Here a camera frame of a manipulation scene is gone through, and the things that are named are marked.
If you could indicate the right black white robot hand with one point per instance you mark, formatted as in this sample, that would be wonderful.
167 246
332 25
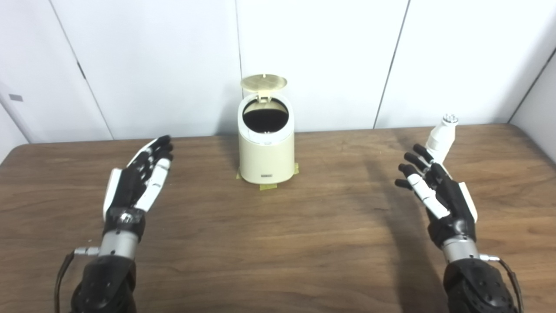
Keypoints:
451 204

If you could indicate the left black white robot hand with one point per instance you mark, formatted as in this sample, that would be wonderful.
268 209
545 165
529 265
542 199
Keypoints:
130 187

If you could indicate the small white plastic bottle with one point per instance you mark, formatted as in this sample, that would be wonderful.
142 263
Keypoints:
441 137

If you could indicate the cream plastic bin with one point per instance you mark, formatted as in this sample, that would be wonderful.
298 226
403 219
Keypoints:
266 156

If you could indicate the cream round bin lid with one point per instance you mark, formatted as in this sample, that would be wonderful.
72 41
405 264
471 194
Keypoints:
263 82

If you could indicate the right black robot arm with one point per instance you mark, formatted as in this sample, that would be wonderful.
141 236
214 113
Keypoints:
475 287

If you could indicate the black wall panel hinge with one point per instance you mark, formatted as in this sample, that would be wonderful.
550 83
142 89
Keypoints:
81 69

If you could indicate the small gray wall label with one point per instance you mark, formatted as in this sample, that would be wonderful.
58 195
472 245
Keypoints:
15 97

